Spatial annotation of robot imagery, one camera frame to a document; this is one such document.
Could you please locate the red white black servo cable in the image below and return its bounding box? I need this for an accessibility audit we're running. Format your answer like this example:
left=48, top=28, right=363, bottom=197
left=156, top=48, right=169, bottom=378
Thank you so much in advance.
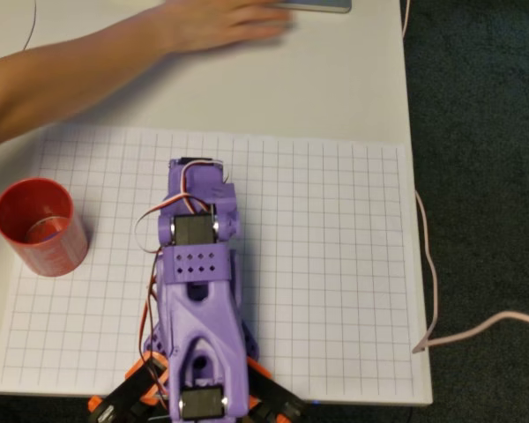
left=134, top=158, right=235, bottom=411

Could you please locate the person's bare hand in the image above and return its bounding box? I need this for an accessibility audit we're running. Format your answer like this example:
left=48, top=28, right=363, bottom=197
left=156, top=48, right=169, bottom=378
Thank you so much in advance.
left=156, top=0, right=297, bottom=55

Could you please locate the white grid paper sheet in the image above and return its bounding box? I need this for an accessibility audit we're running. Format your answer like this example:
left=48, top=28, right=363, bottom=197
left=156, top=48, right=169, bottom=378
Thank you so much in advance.
left=0, top=124, right=418, bottom=397

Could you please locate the person's bare forearm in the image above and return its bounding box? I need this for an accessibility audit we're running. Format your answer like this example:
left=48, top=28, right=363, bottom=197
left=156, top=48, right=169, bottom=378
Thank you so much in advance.
left=0, top=4, right=175, bottom=153

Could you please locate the thin grey wire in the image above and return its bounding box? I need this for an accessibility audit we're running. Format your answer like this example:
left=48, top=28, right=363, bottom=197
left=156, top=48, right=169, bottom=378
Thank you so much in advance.
left=24, top=0, right=38, bottom=50

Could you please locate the orange black table clamp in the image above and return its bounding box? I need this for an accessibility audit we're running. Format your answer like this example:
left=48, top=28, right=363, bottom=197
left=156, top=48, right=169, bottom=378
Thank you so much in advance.
left=86, top=352, right=168, bottom=423
left=244, top=355, right=308, bottom=423

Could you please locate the red plastic cup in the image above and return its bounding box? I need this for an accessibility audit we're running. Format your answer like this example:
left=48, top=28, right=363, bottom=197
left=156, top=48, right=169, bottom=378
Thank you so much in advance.
left=0, top=177, right=90, bottom=278

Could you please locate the silver laptop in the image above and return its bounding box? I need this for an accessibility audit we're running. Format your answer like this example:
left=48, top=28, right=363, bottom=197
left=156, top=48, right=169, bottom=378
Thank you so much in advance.
left=272, top=0, right=352, bottom=14

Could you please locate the pink cable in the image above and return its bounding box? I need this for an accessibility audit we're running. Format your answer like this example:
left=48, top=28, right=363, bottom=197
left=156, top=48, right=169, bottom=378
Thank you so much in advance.
left=399, top=0, right=529, bottom=354

